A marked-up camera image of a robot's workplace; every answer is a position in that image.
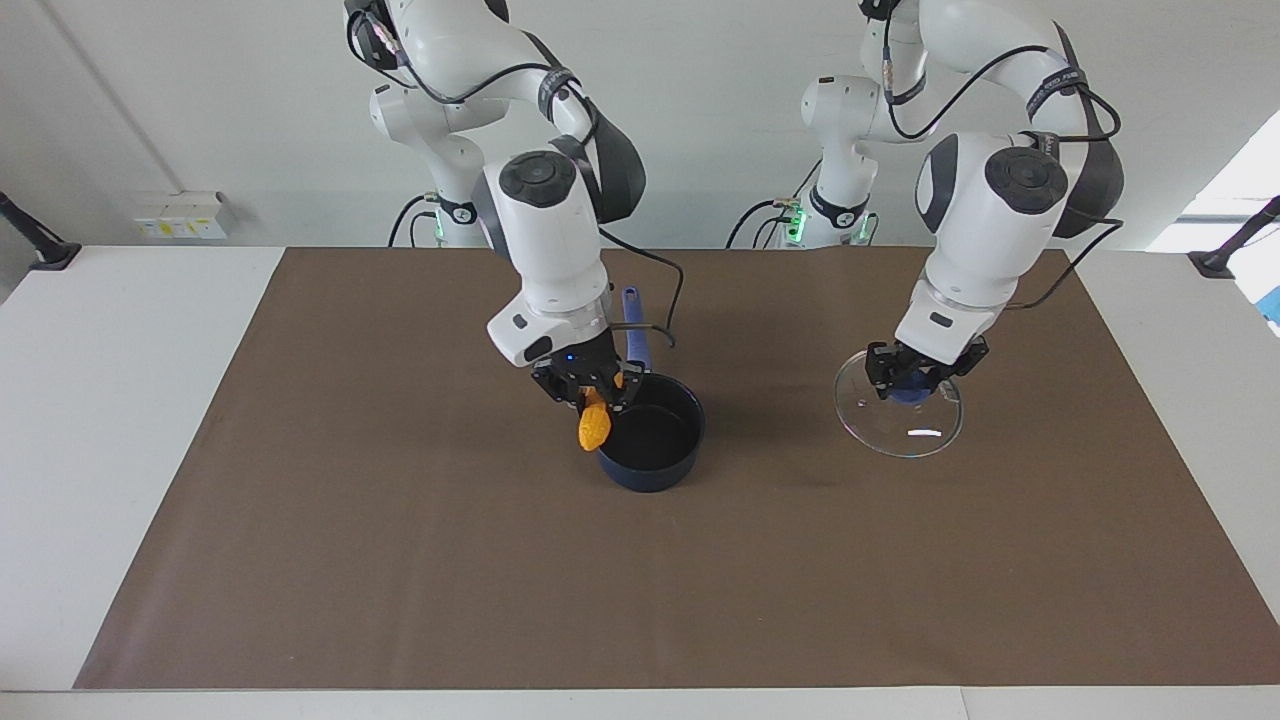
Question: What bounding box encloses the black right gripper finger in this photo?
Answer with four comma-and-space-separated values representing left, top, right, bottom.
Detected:
530, 370, 583, 409
610, 360, 653, 412

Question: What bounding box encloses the yellow toy corn cob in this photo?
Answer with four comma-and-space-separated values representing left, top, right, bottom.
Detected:
578, 375, 626, 453

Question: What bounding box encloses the glass lid blue knob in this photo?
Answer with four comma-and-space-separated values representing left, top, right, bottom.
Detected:
834, 347, 965, 459

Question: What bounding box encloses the brown table mat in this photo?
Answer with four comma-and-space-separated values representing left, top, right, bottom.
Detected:
73, 247, 1280, 691

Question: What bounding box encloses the black clamp stand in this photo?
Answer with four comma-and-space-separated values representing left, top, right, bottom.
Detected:
0, 192, 83, 271
1188, 196, 1280, 279

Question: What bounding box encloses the dark blue saucepan purple handle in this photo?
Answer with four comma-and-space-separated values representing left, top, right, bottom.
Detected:
597, 287, 707, 494

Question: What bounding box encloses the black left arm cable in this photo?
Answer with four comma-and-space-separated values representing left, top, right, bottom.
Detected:
880, 20, 1126, 311

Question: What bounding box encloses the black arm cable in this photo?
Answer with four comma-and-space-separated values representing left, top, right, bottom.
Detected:
880, 20, 1126, 311
345, 0, 687, 351

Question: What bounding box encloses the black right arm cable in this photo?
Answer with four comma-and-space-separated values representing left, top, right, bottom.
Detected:
345, 0, 687, 351

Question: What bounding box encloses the black right base cable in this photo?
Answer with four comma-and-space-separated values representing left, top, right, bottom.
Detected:
388, 195, 441, 248

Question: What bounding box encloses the white wall socket box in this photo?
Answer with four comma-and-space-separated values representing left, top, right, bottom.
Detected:
132, 192, 236, 241

